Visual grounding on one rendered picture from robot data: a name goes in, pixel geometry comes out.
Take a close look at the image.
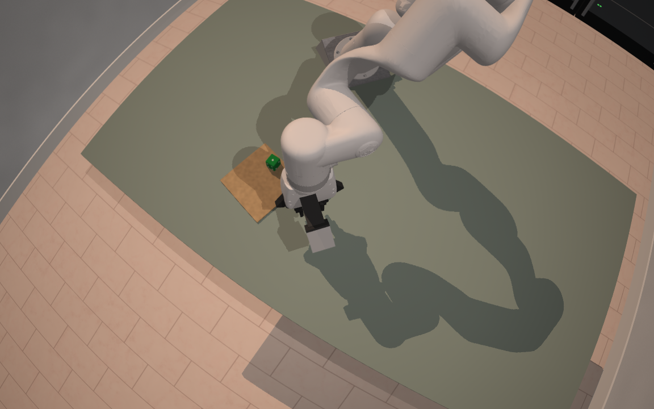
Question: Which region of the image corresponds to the tan mat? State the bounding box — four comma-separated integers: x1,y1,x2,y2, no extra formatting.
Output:
220,143,285,223

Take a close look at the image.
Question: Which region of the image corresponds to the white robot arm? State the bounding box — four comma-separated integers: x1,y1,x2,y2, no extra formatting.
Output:
280,0,533,253

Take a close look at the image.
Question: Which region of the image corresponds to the green die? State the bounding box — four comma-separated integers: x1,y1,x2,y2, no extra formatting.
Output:
266,154,281,171

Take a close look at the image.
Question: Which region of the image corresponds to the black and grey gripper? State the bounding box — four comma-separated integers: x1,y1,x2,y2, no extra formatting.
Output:
275,167,344,217

